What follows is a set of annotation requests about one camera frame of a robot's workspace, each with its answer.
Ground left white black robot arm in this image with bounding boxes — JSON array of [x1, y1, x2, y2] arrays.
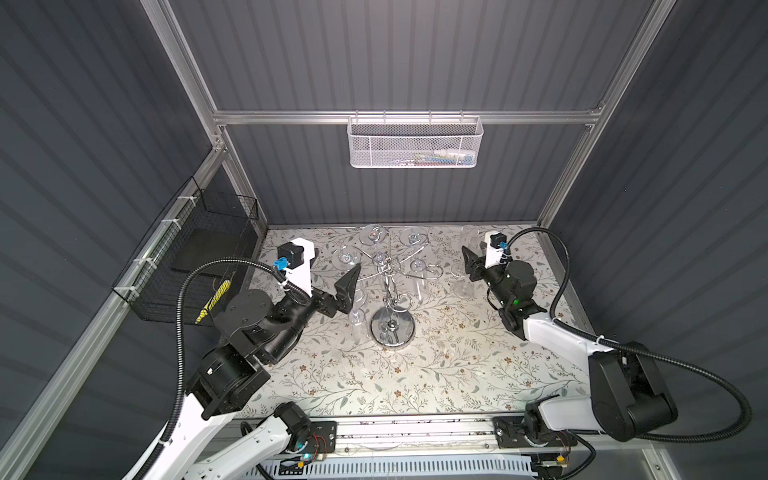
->
[[126, 257, 361, 479]]

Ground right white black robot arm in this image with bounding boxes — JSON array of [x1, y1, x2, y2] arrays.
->
[[461, 246, 678, 446]]

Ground chrome wine glass rack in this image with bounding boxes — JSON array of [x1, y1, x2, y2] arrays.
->
[[358, 241, 444, 349]]

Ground floral table mat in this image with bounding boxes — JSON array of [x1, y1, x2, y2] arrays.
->
[[244, 225, 589, 417]]

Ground yellow black striped tool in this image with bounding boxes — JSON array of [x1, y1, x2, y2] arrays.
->
[[194, 279, 232, 324]]

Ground items in white basket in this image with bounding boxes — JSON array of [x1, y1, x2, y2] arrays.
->
[[394, 149, 476, 167]]

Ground black pad in basket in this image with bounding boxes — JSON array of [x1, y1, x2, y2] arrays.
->
[[170, 229, 239, 274]]

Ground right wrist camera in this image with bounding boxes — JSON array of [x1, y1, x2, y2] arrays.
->
[[484, 231, 508, 269]]

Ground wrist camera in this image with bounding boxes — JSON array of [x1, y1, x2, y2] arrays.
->
[[274, 238, 316, 297], [484, 231, 508, 269]]

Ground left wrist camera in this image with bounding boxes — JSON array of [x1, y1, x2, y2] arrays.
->
[[274, 238, 316, 297]]

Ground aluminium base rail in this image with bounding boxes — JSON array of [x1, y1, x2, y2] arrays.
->
[[173, 411, 655, 480]]

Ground white wire mesh basket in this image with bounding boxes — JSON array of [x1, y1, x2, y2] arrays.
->
[[346, 115, 484, 169]]

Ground black wire basket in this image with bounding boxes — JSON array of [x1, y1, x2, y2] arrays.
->
[[113, 180, 261, 323]]

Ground right black corrugated cable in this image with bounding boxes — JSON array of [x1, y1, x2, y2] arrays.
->
[[506, 226, 754, 480]]

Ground black corrugated cable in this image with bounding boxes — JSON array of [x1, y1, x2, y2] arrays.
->
[[128, 256, 313, 480], [506, 226, 754, 480]]

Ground left black corrugated cable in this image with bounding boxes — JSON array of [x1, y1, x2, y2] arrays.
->
[[128, 256, 313, 480]]

